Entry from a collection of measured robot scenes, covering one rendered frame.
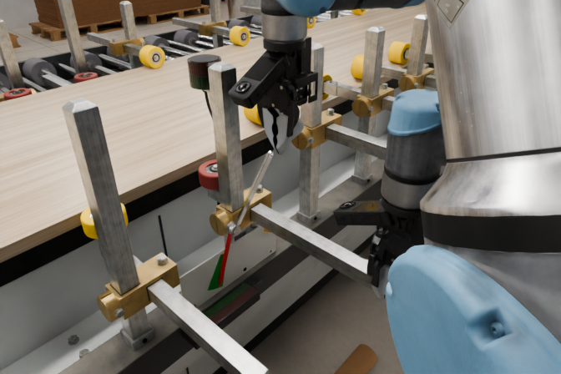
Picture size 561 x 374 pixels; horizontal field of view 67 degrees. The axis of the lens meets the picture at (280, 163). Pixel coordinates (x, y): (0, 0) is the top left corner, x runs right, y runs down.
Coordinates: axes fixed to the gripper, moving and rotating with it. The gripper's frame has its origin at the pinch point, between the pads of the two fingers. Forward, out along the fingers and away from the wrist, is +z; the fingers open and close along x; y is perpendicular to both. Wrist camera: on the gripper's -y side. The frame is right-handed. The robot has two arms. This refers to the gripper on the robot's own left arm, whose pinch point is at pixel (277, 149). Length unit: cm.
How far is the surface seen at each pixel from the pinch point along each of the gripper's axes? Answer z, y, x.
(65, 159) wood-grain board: 11, -22, 47
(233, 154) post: 1.0, -5.7, 6.0
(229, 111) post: -7.7, -5.7, 6.1
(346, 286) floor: 101, 66, 23
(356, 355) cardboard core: 93, 36, -2
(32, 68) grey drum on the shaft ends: 18, 10, 156
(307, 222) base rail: 30.0, 17.4, 6.1
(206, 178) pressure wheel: 10.5, -5.1, 16.0
